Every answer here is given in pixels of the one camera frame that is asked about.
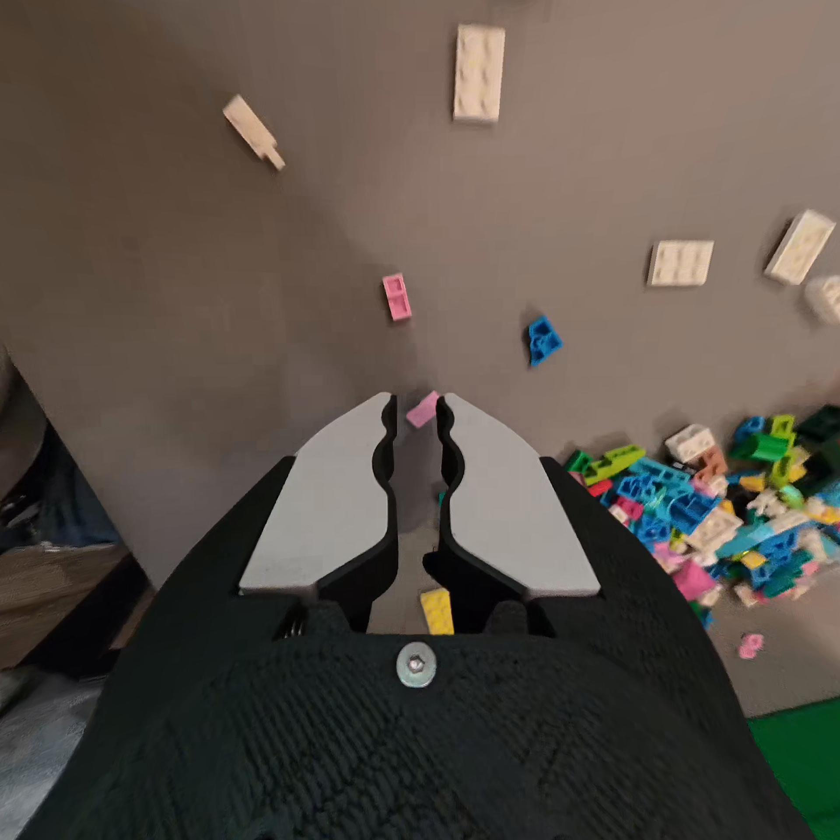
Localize person's leg in jeans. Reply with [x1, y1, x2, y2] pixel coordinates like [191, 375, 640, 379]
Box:
[0, 420, 126, 552]

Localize blue lego wedge piece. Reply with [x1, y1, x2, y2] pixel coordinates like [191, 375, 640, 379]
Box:
[527, 315, 563, 367]

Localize white lego plate with handle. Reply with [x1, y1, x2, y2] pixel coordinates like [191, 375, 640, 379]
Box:
[222, 94, 287, 173]

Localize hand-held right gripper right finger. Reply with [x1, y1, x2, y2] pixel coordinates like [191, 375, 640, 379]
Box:
[423, 392, 602, 634]

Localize pile of loose lego pieces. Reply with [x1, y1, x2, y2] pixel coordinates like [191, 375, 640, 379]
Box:
[564, 403, 840, 631]

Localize pink lego plate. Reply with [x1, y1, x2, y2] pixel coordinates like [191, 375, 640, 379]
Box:
[382, 272, 413, 322]

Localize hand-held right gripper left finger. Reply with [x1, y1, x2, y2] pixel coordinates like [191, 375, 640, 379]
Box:
[238, 392, 399, 632]

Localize long white lego plate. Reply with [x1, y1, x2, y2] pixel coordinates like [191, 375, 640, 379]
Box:
[453, 24, 506, 124]

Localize short white lego plate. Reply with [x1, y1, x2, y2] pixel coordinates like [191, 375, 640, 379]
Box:
[646, 239, 715, 287]

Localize yellow lego plate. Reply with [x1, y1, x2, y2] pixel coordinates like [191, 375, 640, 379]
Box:
[420, 588, 455, 635]

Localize white angled brick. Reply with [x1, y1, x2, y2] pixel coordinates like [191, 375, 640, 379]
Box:
[763, 209, 837, 286]

